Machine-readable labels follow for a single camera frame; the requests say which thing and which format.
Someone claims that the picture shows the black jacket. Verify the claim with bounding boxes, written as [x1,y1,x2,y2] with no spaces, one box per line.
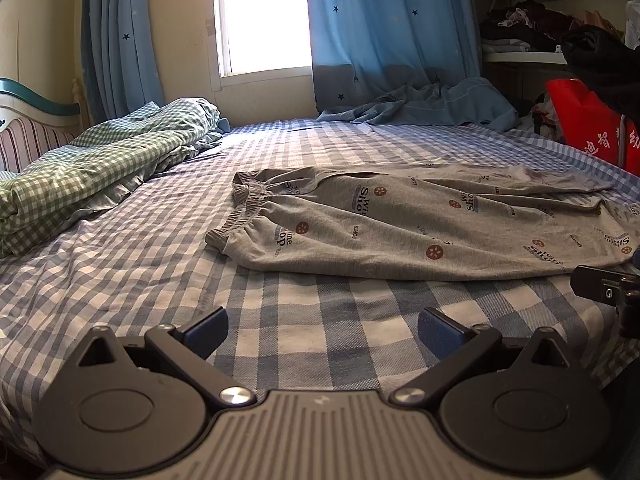
[561,25,640,127]

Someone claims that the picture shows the red fabric bag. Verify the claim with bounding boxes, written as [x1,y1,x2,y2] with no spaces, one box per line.
[546,78,640,176]

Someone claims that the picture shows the dark clothes on shelf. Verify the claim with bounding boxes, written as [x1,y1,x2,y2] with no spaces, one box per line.
[480,0,580,52]

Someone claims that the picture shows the grey printed pants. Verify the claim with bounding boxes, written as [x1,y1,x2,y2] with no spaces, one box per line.
[206,165,639,282]

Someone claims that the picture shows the striped headboard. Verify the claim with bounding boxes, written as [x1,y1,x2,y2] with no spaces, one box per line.
[0,78,86,174]

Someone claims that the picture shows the blue cloth on bed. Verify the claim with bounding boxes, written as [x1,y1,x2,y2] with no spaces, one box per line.
[318,77,521,132]

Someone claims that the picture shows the window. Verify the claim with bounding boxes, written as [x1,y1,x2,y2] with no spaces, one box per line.
[214,0,311,86]

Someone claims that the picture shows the blue curtain left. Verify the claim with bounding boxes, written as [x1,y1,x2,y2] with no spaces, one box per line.
[80,0,165,122]

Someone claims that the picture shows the blue star curtain right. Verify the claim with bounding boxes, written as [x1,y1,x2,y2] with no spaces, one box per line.
[307,0,480,112]

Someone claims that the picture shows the blue checked bed sheet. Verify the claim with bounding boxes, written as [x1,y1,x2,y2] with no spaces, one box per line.
[1,119,639,458]

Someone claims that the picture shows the green checked quilt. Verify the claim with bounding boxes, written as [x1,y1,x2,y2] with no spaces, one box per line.
[1,98,228,257]

